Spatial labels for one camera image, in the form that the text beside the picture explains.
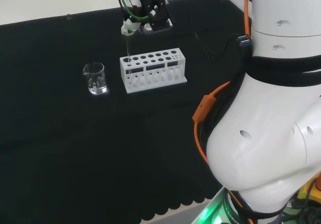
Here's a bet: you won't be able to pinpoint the white test tube rack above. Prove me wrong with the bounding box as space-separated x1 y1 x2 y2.
119 48 188 94

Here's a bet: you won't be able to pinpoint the small glass beaker with water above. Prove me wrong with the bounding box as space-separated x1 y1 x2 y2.
82 62 108 96

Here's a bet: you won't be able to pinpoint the black bench cloth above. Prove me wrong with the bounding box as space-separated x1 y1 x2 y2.
0 0 248 224

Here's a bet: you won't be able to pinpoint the orange cable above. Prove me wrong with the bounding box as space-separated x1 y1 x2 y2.
192 0 252 211

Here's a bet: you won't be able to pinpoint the yellow stop button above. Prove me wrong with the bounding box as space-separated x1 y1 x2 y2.
297 172 321 201

